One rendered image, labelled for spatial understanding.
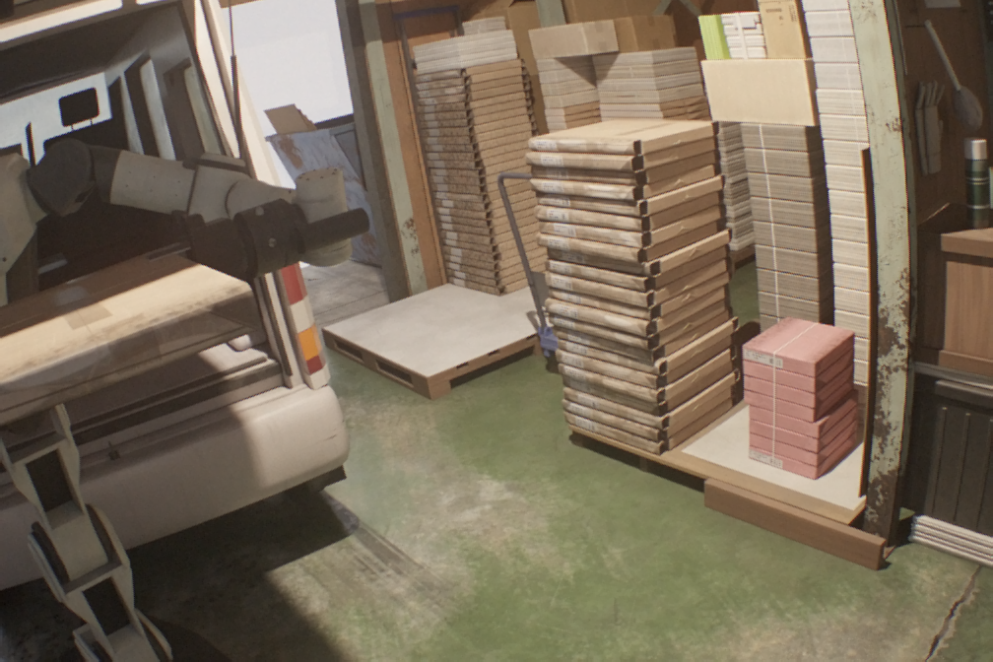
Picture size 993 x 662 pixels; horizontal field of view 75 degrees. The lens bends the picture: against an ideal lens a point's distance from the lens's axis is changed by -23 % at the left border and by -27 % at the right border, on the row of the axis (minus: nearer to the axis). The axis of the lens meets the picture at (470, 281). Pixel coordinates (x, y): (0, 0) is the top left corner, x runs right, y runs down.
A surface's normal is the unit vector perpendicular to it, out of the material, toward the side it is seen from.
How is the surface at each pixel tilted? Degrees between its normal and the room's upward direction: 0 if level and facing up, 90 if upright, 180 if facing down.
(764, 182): 90
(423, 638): 0
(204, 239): 90
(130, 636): 16
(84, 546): 93
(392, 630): 0
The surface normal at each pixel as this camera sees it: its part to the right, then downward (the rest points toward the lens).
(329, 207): 0.60, 0.26
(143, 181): 0.31, 0.12
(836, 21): -0.82, 0.29
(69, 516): 0.04, -0.89
